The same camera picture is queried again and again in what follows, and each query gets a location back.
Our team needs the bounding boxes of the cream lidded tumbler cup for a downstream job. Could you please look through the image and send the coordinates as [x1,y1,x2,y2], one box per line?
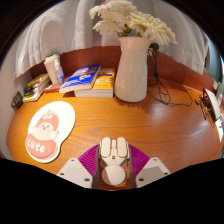
[43,53,62,86]

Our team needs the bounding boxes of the white curtain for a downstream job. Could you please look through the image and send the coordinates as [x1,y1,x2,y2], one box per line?
[11,0,209,81]

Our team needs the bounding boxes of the white flower bouquet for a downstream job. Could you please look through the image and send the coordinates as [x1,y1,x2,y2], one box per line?
[88,0,178,47]

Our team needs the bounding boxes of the white laptop on stand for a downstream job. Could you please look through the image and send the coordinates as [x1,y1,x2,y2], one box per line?
[201,88,223,123]

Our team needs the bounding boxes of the white pink cartoon mouse pad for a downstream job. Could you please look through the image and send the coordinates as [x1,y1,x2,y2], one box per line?
[24,100,77,164]

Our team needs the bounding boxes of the white ceramic pitcher vase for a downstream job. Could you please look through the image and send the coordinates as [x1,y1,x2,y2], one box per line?
[113,35,154,103]

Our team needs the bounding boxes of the white and yellow book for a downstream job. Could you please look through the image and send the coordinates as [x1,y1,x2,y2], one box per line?
[22,87,46,103]

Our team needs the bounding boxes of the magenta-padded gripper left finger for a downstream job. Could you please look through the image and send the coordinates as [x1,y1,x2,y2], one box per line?
[56,143,101,190]

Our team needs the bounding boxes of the orange book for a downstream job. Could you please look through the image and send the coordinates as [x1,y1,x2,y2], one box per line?
[73,67,116,99]

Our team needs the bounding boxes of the white computer mouse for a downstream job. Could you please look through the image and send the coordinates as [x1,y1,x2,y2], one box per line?
[98,136,131,187]

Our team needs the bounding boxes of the yellow and black book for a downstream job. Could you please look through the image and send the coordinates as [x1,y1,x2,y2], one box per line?
[26,72,50,88]

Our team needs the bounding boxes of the white paper sheet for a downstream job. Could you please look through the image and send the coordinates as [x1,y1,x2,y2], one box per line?
[214,116,224,144]

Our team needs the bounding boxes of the reddish brown flat book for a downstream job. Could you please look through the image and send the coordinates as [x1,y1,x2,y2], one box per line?
[43,83,64,94]

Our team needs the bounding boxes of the black cable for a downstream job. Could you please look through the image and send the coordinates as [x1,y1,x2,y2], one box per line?
[146,43,194,107]

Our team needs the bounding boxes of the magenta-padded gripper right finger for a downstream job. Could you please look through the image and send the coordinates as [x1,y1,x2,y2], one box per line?
[128,144,172,189]

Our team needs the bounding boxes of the black pen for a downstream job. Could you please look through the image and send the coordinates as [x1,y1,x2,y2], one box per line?
[198,98,208,121]

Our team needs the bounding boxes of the clear spray bottle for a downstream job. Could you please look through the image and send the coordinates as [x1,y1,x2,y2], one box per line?
[54,59,66,85]

